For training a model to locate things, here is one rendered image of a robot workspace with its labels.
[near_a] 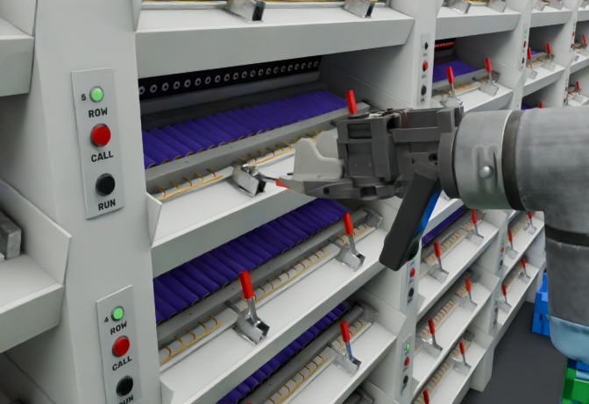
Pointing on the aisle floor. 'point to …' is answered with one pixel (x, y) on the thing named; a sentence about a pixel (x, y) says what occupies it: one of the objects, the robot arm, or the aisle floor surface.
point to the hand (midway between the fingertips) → (294, 182)
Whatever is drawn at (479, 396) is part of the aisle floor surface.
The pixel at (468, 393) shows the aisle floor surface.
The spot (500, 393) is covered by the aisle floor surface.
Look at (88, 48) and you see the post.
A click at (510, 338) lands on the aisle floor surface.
